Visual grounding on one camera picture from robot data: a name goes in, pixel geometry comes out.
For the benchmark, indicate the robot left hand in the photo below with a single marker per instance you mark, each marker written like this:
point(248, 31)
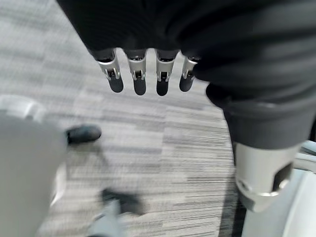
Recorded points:
point(222, 44)

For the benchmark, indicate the dark robot foot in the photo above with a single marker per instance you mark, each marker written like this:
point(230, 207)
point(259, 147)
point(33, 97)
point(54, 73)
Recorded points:
point(84, 133)
point(122, 200)

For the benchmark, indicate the silver robot leg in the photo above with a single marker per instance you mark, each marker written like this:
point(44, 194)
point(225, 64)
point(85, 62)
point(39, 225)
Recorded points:
point(27, 160)
point(106, 219)

